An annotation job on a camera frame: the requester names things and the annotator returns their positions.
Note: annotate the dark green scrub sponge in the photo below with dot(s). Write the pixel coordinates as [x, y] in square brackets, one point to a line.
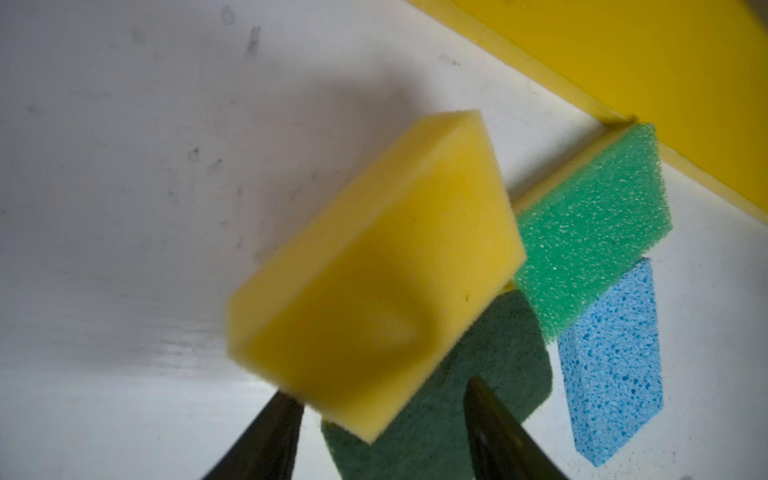
[500, 366]

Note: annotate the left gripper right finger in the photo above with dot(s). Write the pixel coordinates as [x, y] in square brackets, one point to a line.
[499, 446]

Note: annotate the yellow shelf with coloured boards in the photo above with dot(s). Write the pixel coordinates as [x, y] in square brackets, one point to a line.
[696, 70]

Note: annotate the green topped yellow sponge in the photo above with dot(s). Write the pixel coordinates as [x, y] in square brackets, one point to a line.
[588, 223]

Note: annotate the blue sponge centre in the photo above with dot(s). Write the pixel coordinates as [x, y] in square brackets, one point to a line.
[611, 366]

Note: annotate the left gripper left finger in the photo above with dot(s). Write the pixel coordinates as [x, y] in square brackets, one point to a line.
[267, 448]

